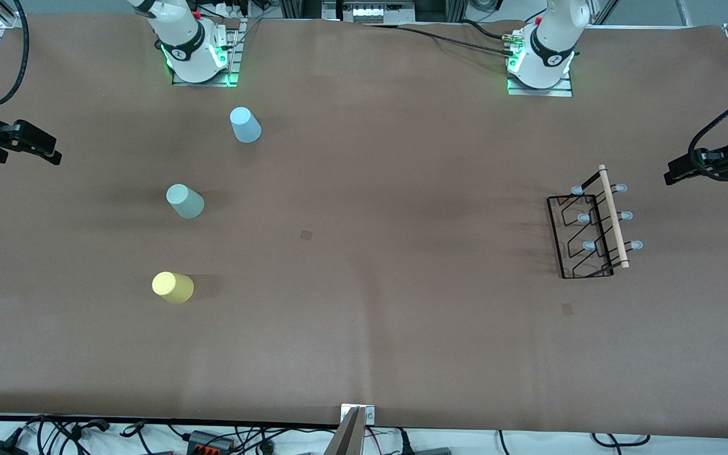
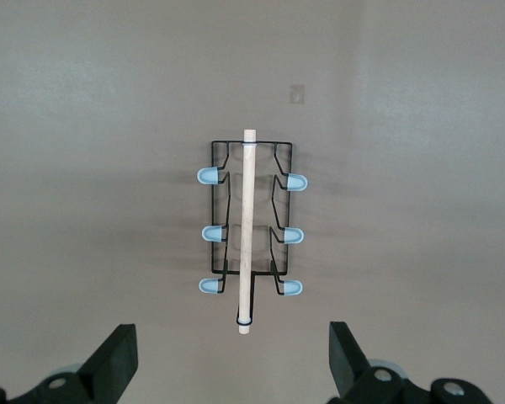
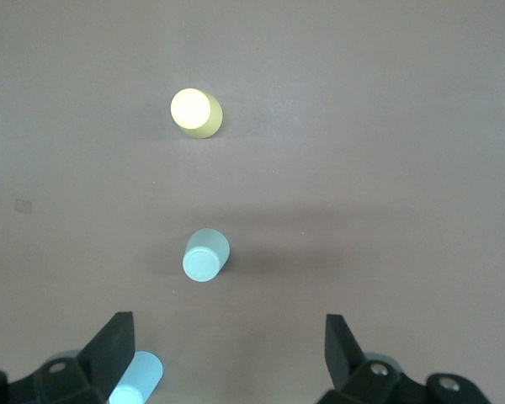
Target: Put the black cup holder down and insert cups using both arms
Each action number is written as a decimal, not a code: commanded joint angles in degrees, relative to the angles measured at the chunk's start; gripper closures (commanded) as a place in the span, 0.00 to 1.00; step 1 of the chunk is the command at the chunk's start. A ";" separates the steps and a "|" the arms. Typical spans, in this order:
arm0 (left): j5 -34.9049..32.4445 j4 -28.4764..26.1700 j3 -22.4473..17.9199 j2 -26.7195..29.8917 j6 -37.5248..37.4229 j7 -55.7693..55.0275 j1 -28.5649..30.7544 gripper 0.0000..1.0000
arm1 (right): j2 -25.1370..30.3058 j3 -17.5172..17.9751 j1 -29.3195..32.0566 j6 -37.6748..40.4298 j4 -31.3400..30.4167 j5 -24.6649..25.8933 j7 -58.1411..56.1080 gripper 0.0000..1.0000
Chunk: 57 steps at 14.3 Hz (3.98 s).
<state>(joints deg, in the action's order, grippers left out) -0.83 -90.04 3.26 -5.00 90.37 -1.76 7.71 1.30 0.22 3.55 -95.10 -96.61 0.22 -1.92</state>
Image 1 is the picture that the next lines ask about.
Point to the white terminal block box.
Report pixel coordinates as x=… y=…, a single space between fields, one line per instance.
x=370 y=12

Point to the black power adapter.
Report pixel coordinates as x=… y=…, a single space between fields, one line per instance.
x=0 y=448

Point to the brown paper table mat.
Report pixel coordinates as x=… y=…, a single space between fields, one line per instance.
x=465 y=347

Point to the white power strip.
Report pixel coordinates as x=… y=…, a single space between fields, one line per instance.
x=231 y=9

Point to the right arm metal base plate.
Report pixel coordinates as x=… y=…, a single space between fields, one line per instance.
x=235 y=57

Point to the light blue plastic cup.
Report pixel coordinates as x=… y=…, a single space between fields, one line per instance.
x=245 y=126

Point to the small metal clamp bracket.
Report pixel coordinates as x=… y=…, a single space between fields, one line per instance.
x=370 y=415

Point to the tan camera stand post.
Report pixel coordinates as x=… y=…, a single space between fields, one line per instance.
x=348 y=439

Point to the black orange connector box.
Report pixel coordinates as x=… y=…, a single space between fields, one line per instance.
x=209 y=441

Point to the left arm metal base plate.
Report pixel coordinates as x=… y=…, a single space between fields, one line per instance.
x=541 y=92

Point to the grey adapter block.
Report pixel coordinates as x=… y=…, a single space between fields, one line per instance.
x=430 y=451

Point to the sage green plastic cup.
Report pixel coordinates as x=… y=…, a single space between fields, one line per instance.
x=185 y=202

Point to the aluminium frame strut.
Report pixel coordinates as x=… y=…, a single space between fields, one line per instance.
x=604 y=11
x=684 y=12

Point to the yellow plastic cup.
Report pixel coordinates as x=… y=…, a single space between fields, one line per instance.
x=173 y=287

